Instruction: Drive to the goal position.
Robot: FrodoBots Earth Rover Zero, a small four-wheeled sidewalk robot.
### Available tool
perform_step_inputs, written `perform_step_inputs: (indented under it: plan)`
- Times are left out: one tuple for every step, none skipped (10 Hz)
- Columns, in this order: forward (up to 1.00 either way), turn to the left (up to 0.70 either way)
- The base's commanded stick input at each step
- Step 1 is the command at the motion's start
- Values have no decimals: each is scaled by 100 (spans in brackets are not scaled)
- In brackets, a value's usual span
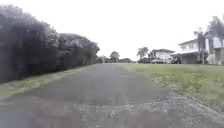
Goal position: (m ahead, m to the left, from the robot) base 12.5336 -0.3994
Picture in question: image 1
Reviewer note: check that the round distant tree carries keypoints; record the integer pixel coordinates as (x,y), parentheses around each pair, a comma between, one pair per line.
(114,56)

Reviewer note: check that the palm tree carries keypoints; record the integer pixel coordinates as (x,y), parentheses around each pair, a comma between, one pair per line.
(201,41)

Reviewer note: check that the tall dark hedge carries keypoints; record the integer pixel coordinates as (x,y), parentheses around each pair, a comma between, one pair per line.
(33,50)

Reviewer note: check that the large white house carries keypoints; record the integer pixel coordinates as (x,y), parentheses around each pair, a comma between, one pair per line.
(190,50)

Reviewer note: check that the small tree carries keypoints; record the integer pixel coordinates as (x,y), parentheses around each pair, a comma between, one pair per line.
(143,52)

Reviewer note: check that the narrow grass strip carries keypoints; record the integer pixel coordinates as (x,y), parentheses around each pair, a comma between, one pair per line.
(30,85)

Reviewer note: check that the grey asphalt road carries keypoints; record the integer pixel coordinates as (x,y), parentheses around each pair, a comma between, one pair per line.
(100,90)

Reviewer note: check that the wide grass lawn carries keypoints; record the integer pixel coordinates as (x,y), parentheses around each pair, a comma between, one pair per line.
(190,80)

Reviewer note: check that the dark vehicle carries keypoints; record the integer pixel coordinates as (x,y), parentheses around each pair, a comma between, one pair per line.
(175,60)

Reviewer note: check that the small white house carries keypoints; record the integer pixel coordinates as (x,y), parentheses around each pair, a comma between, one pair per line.
(163,55)

